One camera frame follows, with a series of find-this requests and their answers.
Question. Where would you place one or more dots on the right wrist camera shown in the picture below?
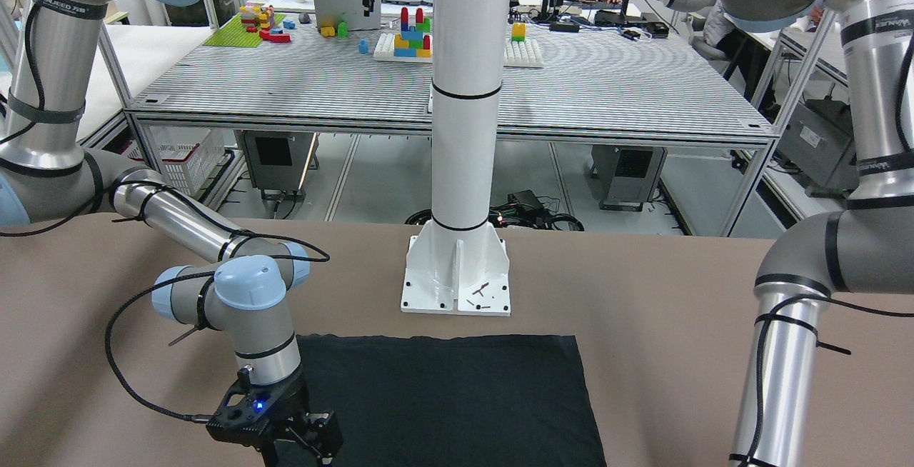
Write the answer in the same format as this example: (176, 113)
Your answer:
(242, 416)

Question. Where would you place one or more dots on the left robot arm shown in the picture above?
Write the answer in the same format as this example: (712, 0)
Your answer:
(866, 248)

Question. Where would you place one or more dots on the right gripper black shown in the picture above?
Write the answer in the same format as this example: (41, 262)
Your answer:
(293, 400)

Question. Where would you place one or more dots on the black printed t-shirt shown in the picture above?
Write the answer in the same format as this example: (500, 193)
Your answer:
(474, 401)

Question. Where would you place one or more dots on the white plastic basket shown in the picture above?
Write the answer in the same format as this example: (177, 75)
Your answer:
(188, 155)

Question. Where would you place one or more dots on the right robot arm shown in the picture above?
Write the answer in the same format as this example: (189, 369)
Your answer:
(48, 176)

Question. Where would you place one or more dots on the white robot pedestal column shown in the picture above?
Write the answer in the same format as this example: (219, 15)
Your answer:
(458, 264)

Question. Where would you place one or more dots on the white block tray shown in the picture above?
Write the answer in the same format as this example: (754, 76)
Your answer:
(410, 46)

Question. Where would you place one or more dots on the green lego baseplate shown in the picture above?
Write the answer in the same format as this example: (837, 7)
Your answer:
(250, 30)

